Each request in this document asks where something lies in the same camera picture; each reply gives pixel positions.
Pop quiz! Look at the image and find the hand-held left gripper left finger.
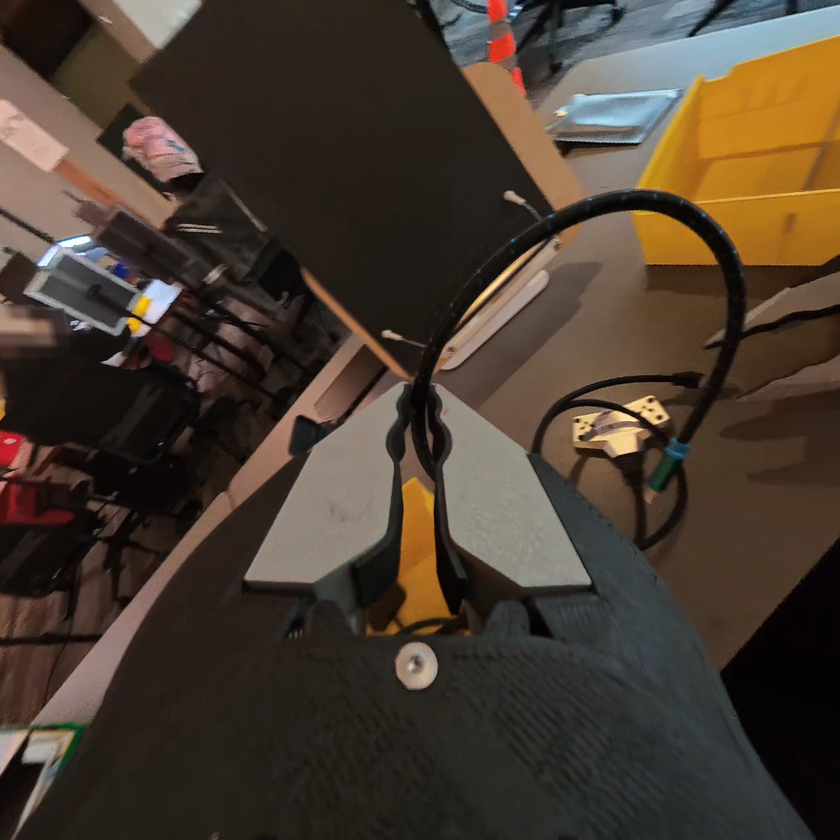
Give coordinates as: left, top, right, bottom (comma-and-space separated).
243, 382, 411, 608

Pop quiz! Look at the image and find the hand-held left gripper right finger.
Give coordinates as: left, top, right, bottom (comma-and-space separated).
427, 384, 593, 614

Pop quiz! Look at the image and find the yellow plastic bin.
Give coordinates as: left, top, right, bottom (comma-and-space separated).
633, 36, 840, 266
366, 478, 475, 637

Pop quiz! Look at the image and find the green-plug braided HDMI cable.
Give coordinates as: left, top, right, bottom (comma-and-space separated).
408, 189, 747, 614

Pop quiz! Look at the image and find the black charger with display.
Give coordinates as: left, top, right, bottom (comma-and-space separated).
289, 413, 327, 457

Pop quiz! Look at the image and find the green cardboard box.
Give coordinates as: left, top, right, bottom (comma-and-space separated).
0, 722, 89, 837

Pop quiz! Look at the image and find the silver foil bag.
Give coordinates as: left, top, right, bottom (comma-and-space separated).
548, 88, 683, 144

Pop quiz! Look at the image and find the orange traffic cone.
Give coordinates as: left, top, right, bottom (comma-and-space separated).
486, 0, 528, 96

